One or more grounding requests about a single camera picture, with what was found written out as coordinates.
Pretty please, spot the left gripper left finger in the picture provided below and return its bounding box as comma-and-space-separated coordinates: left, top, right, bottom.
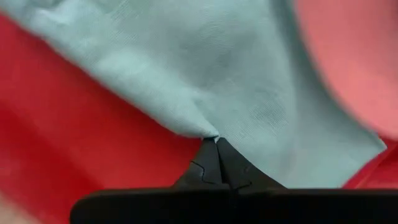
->
70, 136, 234, 224

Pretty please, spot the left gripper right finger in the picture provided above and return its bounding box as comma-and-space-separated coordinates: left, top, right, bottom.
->
216, 136, 398, 224

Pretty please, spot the teal cloth napkin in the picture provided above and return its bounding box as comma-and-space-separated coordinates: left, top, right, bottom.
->
0, 0, 388, 190

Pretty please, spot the pink plate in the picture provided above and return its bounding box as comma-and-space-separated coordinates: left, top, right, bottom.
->
292, 0, 398, 141

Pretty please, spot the red plastic tray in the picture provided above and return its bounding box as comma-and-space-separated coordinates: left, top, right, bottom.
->
0, 12, 398, 224

